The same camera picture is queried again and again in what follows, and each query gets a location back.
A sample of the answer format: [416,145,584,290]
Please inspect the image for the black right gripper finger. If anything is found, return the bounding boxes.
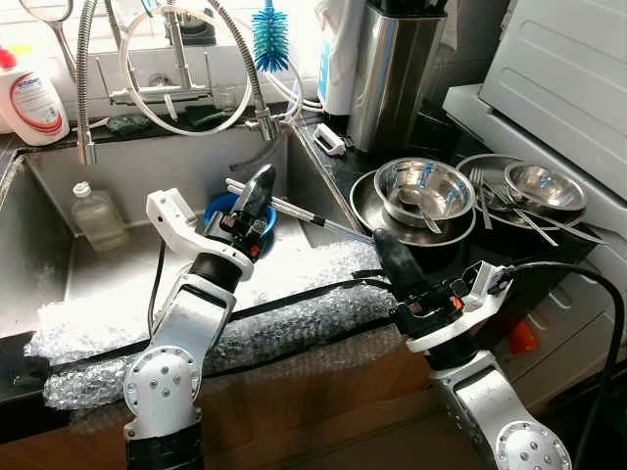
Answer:
[381,228,433,301]
[372,228,411,301]

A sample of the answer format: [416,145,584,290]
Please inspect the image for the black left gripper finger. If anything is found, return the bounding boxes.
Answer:
[256,164,278,222]
[238,164,268,219]

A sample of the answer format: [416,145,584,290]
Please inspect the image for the steel chopstick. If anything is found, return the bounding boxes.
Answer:
[224,177,331,226]
[224,181,375,243]

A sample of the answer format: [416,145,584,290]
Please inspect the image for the blue plastic bowl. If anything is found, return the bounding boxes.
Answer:
[203,192,278,238]

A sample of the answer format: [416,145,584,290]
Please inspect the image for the steel spoon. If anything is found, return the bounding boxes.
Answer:
[390,189,444,236]

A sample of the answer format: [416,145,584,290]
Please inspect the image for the large shallow steel basin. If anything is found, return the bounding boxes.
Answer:
[349,164,479,248]

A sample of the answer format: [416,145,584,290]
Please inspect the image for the white plastic clip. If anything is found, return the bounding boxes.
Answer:
[314,124,347,159]

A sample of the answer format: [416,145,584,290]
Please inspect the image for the medium steel bowl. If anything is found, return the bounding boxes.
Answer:
[373,158,477,229]

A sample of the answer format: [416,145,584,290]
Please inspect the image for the green sponge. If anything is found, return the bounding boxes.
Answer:
[186,104,228,128]

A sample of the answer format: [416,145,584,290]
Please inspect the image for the small orange object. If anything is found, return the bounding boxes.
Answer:
[508,320,541,356]

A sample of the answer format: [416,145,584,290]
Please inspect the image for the steel fork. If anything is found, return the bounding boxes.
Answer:
[485,174,561,248]
[468,166,491,231]

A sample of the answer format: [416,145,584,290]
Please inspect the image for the stainless steel sink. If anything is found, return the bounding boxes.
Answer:
[0,122,363,339]

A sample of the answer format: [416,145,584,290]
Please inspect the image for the brown wooden cabinet front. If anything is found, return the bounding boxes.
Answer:
[0,323,461,470]

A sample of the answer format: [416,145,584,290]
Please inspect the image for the round steel plate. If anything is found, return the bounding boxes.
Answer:
[456,154,591,233]

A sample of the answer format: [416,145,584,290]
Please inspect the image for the white water filter blue label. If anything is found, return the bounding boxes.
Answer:
[314,0,370,118]

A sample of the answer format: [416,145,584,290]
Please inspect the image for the dark green scouring pad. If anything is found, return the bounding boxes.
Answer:
[106,115,148,136]

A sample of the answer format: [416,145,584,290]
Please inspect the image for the clear bottle with white cap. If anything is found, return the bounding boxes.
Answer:
[71,180,131,254]

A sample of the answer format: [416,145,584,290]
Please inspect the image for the teal bottle brush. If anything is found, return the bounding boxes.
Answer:
[251,0,293,75]

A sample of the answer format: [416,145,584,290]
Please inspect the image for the white cabinet drawers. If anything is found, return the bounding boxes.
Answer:
[519,230,627,412]

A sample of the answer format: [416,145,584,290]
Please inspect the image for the small steel bowl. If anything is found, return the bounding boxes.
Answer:
[504,161,589,215]

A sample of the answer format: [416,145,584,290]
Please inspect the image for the long steel cutlery rod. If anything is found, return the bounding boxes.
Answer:
[509,201,606,246]

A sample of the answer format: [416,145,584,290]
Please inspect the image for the steel knife block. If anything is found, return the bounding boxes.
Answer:
[347,0,450,156]

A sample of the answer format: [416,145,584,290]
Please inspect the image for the black holder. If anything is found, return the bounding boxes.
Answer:
[174,8,218,45]

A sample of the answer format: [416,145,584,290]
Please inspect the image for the clear plastic tube loop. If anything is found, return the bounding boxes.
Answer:
[116,3,324,138]

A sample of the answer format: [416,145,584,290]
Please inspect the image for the large white countertop appliance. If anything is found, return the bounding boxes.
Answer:
[441,0,627,236]

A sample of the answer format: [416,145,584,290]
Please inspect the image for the white detergent bottle red label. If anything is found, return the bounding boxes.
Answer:
[0,46,71,148]

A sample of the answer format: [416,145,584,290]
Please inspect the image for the black strap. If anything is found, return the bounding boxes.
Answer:
[230,274,398,324]

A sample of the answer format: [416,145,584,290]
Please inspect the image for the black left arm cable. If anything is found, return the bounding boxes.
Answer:
[146,240,168,334]

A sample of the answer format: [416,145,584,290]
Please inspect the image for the steel wall tap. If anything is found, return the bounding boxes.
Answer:
[108,5,218,109]

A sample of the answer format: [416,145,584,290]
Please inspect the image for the flexible steel hose spray head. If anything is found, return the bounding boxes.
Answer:
[201,0,285,141]

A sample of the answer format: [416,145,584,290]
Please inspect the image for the flexible steel faucet hose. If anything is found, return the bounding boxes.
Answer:
[74,0,102,165]

